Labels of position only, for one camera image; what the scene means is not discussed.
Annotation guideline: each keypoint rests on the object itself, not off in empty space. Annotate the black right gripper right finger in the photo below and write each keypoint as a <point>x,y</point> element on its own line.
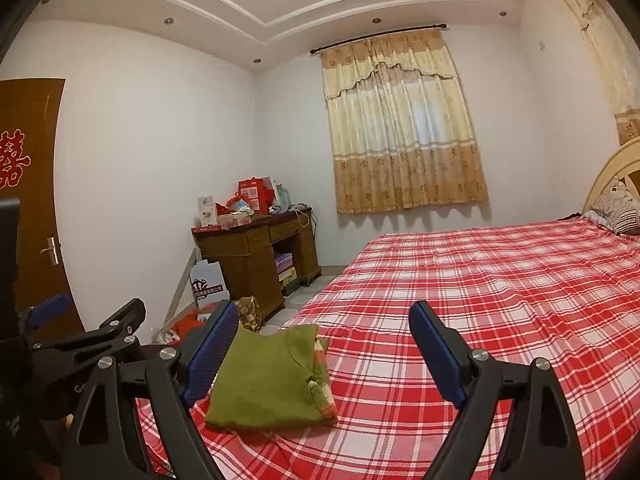
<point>540,440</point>

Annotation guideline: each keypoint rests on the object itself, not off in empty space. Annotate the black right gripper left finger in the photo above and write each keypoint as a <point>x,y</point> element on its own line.
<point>106,440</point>

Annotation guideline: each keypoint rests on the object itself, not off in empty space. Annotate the green orange cream striped sweater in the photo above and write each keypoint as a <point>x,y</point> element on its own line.
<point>273,382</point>

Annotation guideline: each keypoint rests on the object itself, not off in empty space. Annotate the red plastic bag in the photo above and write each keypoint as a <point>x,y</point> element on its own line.
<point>190,322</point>

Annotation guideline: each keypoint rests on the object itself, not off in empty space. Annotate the red white plaid bedspread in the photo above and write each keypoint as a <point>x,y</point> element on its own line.
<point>566,291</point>

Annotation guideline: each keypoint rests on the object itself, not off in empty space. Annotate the white printed paper bag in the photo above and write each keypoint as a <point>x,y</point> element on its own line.
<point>207,283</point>

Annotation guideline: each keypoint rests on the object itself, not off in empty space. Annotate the brown patterned cloth on floor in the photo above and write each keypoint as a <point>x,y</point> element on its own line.
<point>250,314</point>

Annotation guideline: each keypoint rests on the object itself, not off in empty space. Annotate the white greeting card box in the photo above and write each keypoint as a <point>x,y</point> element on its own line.
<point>208,211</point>

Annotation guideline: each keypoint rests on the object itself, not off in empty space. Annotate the brown wooden desk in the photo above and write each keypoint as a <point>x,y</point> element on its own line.
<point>247,254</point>

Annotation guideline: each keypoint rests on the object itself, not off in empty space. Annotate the stacked boxes under desk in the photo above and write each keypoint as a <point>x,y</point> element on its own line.
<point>287,273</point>

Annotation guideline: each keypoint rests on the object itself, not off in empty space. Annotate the grey patterned pillow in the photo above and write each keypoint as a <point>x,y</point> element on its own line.
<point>615,209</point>

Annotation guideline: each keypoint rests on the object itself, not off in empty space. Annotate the brown wooden door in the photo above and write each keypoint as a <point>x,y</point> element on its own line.
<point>29,116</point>

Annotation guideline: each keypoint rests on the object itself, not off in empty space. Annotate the red gift bag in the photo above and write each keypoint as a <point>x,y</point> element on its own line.
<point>258,193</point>

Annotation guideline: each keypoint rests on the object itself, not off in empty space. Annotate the cream wooden headboard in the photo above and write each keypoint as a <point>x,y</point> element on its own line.
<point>624,165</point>

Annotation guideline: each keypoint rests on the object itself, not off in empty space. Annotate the beige patterned window curtain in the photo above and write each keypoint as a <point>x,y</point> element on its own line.
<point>401,133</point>

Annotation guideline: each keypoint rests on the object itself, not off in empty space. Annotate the beige side curtain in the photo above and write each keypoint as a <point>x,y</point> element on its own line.
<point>617,57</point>

